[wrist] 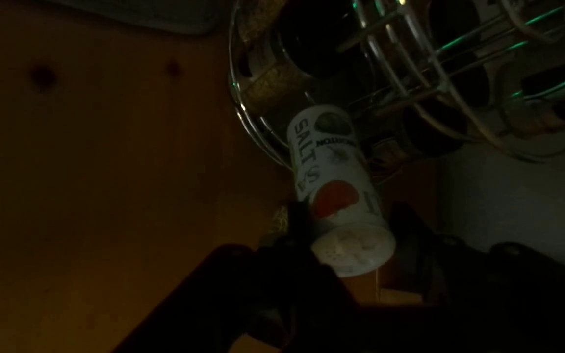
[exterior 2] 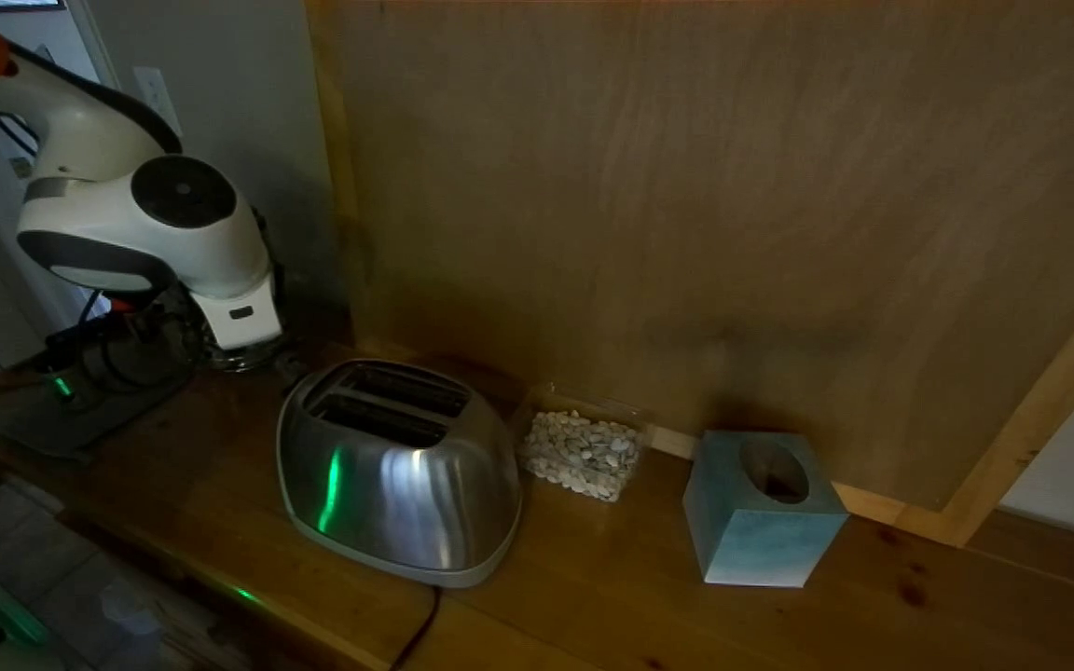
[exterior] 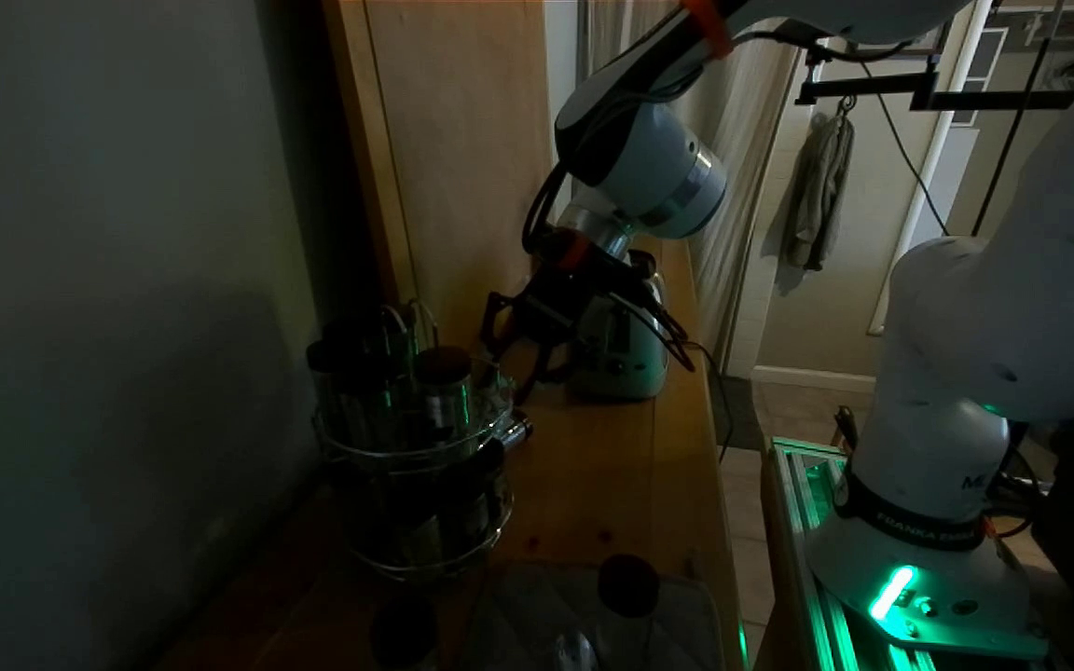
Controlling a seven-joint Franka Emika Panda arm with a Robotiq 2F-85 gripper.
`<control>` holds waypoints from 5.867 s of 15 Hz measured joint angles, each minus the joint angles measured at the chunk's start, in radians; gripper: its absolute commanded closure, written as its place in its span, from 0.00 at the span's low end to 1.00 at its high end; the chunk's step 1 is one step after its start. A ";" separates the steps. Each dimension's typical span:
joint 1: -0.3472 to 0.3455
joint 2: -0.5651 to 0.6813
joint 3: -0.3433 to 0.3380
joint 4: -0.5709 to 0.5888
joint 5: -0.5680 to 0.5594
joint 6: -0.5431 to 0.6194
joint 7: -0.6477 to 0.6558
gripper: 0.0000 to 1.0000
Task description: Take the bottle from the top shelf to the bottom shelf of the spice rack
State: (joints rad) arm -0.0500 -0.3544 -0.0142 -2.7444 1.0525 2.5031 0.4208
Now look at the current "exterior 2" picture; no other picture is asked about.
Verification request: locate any grey quilted mat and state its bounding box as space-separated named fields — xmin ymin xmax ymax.
xmin=0 ymin=333 xmax=209 ymax=466

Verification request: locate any large wooden back panel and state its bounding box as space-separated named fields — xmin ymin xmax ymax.
xmin=302 ymin=0 xmax=1074 ymax=552

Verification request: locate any stainless steel toaster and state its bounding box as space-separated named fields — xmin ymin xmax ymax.
xmin=271 ymin=356 xmax=531 ymax=593

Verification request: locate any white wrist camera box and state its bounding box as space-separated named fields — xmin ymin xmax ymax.
xmin=189 ymin=271 xmax=287 ymax=355

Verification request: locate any white wall switch plate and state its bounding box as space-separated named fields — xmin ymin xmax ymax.
xmin=132 ymin=64 xmax=183 ymax=135

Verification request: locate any black toaster power cable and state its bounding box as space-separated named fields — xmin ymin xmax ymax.
xmin=383 ymin=584 xmax=444 ymax=671

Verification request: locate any blue tissue box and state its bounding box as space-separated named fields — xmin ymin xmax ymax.
xmin=679 ymin=424 xmax=854 ymax=593

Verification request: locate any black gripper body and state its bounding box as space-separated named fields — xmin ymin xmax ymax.
xmin=62 ymin=294 xmax=213 ymax=391

